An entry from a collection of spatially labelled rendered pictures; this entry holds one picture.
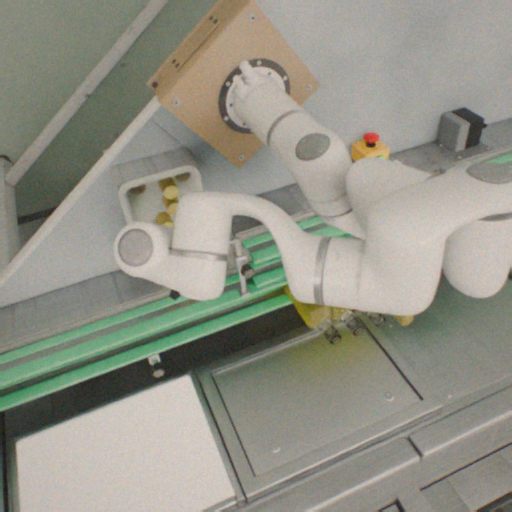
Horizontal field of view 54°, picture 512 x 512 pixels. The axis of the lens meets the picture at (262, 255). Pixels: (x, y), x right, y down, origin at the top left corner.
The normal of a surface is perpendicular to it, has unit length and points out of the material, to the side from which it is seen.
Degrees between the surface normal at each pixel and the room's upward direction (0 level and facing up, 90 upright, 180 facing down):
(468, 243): 58
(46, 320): 90
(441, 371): 90
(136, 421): 90
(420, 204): 86
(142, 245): 54
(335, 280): 49
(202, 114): 5
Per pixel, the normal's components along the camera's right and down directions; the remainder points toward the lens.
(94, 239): 0.40, 0.59
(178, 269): -0.43, -0.09
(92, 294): -0.07, -0.74
